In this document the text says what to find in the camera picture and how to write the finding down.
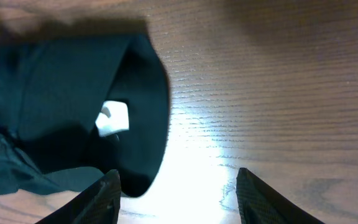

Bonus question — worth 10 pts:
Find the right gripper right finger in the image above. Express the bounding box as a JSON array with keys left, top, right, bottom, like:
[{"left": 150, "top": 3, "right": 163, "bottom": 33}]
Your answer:
[{"left": 236, "top": 167, "right": 323, "bottom": 224}]

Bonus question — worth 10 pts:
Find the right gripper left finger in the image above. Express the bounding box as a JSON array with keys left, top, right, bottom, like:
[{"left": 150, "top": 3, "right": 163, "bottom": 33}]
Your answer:
[{"left": 36, "top": 170, "right": 121, "bottom": 224}]

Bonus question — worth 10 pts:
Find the black t-shirt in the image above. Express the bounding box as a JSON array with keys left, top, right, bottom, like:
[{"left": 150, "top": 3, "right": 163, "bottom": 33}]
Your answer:
[{"left": 0, "top": 34, "right": 170, "bottom": 197}]

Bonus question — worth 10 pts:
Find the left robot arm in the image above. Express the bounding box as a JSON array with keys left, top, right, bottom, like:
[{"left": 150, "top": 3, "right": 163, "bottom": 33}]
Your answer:
[{"left": 95, "top": 101, "right": 129, "bottom": 137}]

